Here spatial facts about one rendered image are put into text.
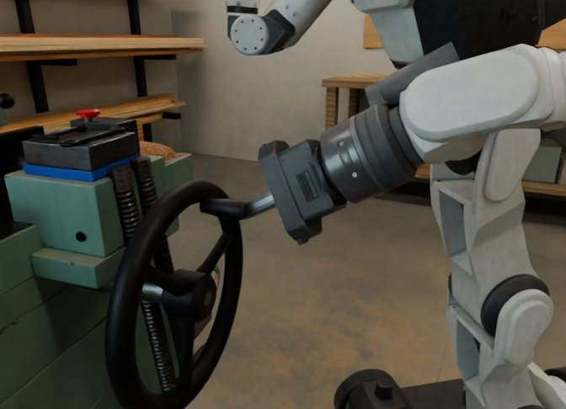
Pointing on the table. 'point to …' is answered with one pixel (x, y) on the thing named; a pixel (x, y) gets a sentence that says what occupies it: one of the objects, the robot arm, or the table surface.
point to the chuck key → (61, 132)
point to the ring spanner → (91, 137)
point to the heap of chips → (157, 150)
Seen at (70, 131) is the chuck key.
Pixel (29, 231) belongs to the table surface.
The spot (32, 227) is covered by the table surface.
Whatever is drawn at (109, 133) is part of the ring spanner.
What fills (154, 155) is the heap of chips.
